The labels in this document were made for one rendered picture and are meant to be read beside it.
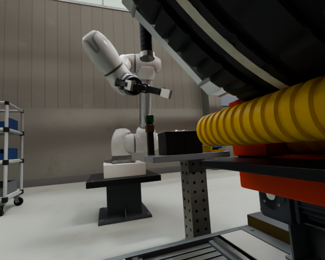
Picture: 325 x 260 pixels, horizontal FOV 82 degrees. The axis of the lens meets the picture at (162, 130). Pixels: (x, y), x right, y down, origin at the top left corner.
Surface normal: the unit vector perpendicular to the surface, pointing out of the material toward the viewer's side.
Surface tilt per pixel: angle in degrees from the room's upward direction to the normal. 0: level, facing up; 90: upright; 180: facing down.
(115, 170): 90
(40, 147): 90
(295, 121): 101
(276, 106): 83
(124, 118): 90
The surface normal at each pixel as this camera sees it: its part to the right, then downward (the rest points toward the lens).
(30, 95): 0.29, -0.11
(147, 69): 0.20, 0.37
